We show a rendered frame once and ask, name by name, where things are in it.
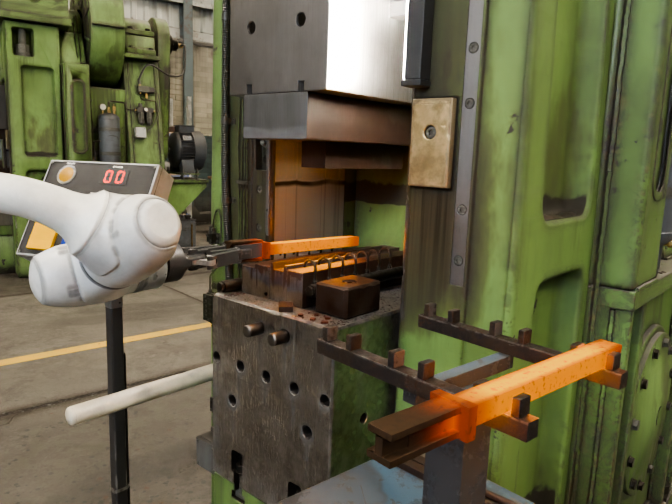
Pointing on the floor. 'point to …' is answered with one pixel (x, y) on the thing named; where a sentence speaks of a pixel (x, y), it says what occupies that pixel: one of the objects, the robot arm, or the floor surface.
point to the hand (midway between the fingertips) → (245, 250)
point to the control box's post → (115, 392)
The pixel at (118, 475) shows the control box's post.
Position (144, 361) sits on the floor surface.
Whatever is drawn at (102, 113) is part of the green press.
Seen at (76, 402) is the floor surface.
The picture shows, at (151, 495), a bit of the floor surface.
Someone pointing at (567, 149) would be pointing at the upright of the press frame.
